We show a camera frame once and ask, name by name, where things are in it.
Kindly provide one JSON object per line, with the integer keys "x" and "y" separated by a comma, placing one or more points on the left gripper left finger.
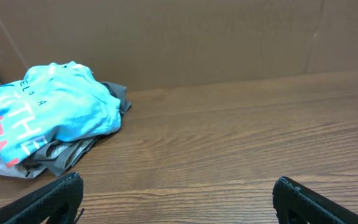
{"x": 55, "y": 203}

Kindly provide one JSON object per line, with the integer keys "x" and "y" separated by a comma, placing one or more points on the light blue printed t-shirt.
{"x": 53, "y": 102}

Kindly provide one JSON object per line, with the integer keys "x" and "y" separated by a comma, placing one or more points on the grey folded garment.
{"x": 59, "y": 156}

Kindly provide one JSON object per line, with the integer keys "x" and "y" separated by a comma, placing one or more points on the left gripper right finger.
{"x": 296, "y": 204}

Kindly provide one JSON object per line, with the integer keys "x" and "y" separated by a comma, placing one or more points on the white folded garment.
{"x": 23, "y": 171}

